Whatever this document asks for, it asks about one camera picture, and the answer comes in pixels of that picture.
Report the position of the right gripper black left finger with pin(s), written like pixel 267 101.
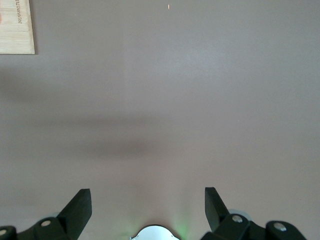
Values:
pixel 72 215

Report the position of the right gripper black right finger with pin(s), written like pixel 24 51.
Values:
pixel 217 215

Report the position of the brown table cover mat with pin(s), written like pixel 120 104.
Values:
pixel 150 75

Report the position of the wooden cutting board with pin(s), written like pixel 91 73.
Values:
pixel 15 40

